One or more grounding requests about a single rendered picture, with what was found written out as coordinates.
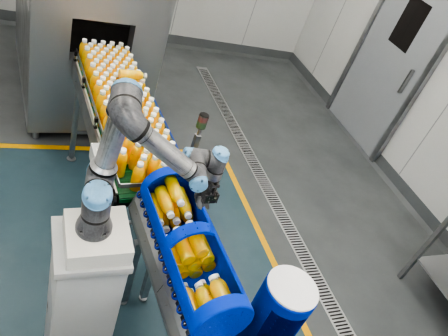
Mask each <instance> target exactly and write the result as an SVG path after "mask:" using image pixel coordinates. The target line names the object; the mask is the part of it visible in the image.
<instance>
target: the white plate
mask: <svg viewBox="0 0 448 336"><path fill-rule="evenodd" d="M267 286H268V289H269V291H270V293H271V295H272V296H273V298H274V299H275V300H276V301H277V302H278V303H279V304H280V305H282V306H284V307H285V308H287V309H289V310H292V311H296V312H308V311H310V310H312V309H314V308H315V307H316V305H317V304H318V302H319V290H318V287H317V285H316V283H315V282H314V280H313V279H312V278H311V277H310V276H309V275H308V274H307V273H306V272H304V271H303V270H302V269H300V268H298V267H295V266H292V265H278V266H276V267H274V268H272V270H270V272H269V274H268V276H267Z"/></svg>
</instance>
